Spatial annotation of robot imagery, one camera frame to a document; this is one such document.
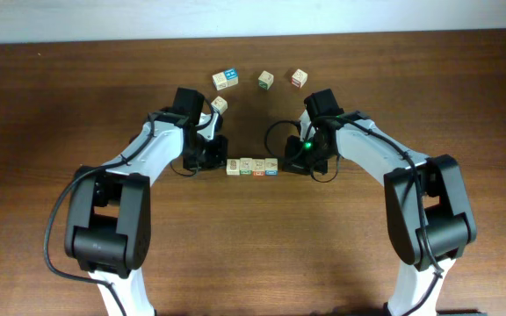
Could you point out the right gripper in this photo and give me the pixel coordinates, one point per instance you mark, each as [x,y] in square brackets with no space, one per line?
[292,162]

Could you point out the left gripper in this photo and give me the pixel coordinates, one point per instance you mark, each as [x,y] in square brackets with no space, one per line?
[217,159]

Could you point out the yellow letter wooden block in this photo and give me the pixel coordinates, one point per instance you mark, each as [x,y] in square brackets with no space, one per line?
[233,167]

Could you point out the blue label wooden block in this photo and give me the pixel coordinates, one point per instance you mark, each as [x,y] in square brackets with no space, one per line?
[271,166]

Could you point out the green label wooden block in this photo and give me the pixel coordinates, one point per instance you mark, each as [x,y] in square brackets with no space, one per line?
[245,166]

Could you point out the red label wooden block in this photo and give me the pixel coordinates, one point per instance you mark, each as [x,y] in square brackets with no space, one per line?
[258,167]

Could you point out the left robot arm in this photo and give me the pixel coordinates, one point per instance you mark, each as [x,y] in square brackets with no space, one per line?
[108,228]

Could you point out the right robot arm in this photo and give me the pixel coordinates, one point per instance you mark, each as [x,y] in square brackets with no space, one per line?
[429,217]

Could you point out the blue number five block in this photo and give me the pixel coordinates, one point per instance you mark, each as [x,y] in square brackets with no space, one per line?
[208,132]

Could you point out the blue edged wooden block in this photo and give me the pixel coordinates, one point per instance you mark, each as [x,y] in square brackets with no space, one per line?
[220,104]

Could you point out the plain wooden block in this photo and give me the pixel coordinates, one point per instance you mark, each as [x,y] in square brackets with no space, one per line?
[220,81]

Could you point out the red wooden block far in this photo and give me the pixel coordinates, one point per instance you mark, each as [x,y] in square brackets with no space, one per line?
[299,78]

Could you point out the blue top wooden block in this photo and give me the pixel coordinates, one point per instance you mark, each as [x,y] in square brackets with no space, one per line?
[232,77]

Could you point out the green wooden block far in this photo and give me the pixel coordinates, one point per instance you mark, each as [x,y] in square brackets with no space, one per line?
[265,80]

